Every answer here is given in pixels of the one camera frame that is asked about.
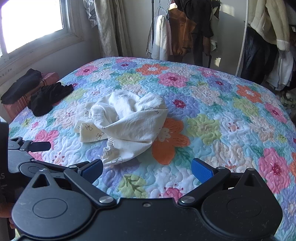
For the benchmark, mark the person's left hand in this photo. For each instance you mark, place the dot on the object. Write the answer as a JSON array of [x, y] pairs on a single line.
[[4, 210]]

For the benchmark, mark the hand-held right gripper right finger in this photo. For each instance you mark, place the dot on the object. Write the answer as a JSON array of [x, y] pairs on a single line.
[[202, 170]]

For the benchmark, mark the white bow-print pants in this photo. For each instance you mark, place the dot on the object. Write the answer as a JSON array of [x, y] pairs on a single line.
[[129, 120]]

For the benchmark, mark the white hanging clothes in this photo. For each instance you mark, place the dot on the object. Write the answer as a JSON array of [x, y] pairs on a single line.
[[283, 69]]

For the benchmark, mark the dark blue hanging pants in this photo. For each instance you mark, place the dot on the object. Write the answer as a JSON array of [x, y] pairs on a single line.
[[259, 53]]

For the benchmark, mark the floral quilted blanket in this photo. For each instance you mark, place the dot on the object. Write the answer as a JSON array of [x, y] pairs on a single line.
[[208, 120]]

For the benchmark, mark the cream fleece jacket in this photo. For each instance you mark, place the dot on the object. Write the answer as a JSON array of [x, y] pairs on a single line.
[[269, 20]]

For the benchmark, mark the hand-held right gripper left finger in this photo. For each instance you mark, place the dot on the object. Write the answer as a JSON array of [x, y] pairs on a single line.
[[93, 168]]

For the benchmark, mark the brown hanging jacket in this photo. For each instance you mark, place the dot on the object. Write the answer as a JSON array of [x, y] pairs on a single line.
[[181, 30]]

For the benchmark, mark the clothes rack pole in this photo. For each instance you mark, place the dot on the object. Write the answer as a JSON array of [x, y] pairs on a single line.
[[152, 14]]

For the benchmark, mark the black hanging garment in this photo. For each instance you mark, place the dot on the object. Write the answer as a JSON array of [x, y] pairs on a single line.
[[198, 23]]

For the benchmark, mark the reddish brown ribbed suitcase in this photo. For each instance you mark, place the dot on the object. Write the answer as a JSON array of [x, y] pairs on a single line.
[[47, 78]]

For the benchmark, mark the black cloth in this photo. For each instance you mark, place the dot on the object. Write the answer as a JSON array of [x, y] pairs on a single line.
[[48, 98], [20, 85]]

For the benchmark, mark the beige curtain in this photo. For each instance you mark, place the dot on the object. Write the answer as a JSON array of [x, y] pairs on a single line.
[[112, 25]]

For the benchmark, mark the grey crumpled cloth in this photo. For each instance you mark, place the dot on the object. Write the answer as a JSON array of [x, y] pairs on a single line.
[[90, 11]]

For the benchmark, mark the window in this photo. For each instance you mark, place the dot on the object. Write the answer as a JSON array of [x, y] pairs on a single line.
[[30, 20]]

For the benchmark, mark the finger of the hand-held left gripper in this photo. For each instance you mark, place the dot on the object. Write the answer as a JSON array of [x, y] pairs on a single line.
[[55, 168], [40, 146]]

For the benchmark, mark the green and white artificial flowers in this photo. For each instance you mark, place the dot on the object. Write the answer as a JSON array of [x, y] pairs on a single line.
[[289, 99]]

